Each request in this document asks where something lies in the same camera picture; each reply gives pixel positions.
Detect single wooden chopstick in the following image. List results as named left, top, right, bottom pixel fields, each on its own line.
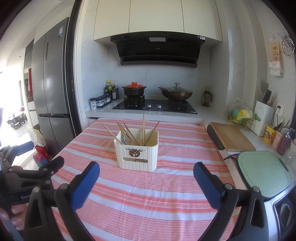
left=102, top=123, right=123, bottom=145

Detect person's left hand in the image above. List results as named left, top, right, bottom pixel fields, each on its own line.
left=0, top=204, right=28, bottom=231

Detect green cutting board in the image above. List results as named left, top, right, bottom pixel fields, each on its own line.
left=237, top=151, right=292, bottom=200

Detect wooden cutting board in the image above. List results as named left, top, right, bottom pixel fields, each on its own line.
left=210, top=122, right=256, bottom=152

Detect striped pink white tablecloth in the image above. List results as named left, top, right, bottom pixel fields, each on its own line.
left=52, top=118, right=233, bottom=240

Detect blue white bowl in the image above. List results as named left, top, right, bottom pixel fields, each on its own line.
left=279, top=200, right=293, bottom=229

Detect yellow printed cup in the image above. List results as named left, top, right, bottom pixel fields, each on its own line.
left=263, top=125, right=276, bottom=144

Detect purple soap bottle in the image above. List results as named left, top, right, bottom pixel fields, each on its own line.
left=277, top=128, right=292, bottom=155

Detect cream utensil holder box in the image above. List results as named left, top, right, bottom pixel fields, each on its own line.
left=113, top=130, right=159, bottom=172

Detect yellow green plastic bag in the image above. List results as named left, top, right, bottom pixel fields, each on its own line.
left=230, top=108, right=253, bottom=123

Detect spice jar rack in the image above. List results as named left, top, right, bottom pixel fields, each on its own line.
left=89, top=94, right=112, bottom=110

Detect white knife block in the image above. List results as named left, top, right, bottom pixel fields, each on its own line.
left=251, top=101, right=274, bottom=137

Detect dark glass kettle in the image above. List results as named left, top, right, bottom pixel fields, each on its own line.
left=202, top=89, right=212, bottom=107

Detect grey steel refrigerator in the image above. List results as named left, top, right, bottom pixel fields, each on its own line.
left=32, top=18, right=75, bottom=157

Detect sauce bottles group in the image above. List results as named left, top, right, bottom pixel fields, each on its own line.
left=105, top=80, right=119, bottom=100

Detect black gas cooktop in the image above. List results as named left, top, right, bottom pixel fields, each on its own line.
left=113, top=96, right=197, bottom=114

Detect black wok glass lid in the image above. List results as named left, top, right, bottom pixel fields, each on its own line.
left=157, top=82, right=193, bottom=102

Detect black pot red lid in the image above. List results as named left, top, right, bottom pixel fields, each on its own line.
left=122, top=82, right=146, bottom=97

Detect hanging paper calendar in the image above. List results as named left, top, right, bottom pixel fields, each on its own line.
left=269, top=38, right=285, bottom=76

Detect black range hood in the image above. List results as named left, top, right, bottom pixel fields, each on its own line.
left=110, top=31, right=206, bottom=68

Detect cream upper cabinets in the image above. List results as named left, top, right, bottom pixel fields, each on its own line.
left=93, top=1, right=222, bottom=42

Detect wire trivet on wall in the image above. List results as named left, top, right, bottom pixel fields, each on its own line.
left=278, top=33, right=295, bottom=56

